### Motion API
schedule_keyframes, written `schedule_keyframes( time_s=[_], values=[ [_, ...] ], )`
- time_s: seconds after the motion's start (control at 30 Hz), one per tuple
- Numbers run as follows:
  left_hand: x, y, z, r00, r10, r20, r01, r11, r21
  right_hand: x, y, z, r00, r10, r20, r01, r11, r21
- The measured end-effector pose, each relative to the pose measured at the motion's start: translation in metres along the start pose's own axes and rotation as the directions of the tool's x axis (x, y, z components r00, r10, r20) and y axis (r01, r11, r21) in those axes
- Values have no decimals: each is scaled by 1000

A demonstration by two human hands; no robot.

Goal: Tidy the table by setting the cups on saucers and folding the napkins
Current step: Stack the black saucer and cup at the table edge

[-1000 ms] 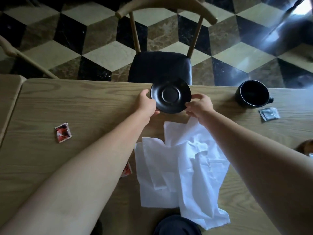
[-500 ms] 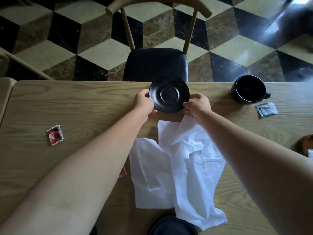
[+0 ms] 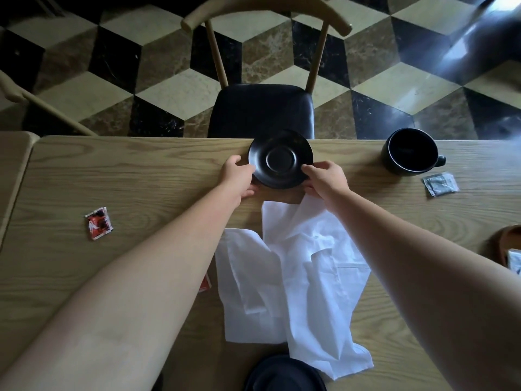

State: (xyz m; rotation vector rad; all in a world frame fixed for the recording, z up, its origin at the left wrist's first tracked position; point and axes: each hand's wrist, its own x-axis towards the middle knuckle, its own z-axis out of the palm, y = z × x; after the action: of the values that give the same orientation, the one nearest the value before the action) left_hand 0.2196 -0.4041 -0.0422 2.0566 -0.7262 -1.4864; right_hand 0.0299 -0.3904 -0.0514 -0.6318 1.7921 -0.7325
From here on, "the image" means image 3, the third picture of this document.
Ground person's left hand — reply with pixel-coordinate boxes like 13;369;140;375
220;155;257;200

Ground person's right hand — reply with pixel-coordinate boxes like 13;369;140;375
301;160;352;210

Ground black saucer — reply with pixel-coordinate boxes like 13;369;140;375
248;129;314;190

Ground person's left forearm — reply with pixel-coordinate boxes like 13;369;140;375
0;186;255;391

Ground person's right forearm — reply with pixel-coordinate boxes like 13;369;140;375
326;187;521;391

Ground white cloth napkin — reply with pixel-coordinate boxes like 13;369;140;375
214;193;374;380

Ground wooden chair with black seat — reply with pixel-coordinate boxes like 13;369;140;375
181;0;354;140

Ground black cup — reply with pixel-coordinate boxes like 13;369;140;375
381;128;447;176

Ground grey sachet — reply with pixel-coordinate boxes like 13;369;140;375
422;172;460;198

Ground red and white sachet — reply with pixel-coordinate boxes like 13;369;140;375
85;207;114;242

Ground black plate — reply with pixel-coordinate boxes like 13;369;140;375
243;354;327;391

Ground brown wooden bowl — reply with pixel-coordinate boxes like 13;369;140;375
497;224;521;277

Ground light wooden chair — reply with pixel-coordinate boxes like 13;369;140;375
0;69;98;137

